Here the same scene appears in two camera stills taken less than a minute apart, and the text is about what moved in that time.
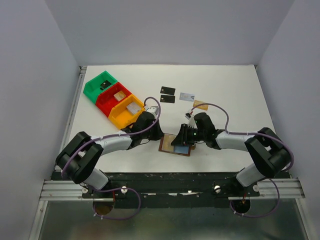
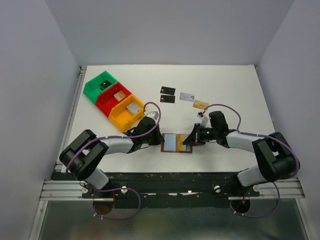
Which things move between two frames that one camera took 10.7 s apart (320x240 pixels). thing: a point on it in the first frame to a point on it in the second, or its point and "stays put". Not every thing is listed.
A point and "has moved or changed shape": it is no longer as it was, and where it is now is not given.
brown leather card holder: (165, 145) has moved or changed shape
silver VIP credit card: (187, 96) stays put
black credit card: (167, 98) stays put
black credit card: (168, 90) stays put
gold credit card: (167, 139) has moved or changed shape
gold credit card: (205, 107) stays put
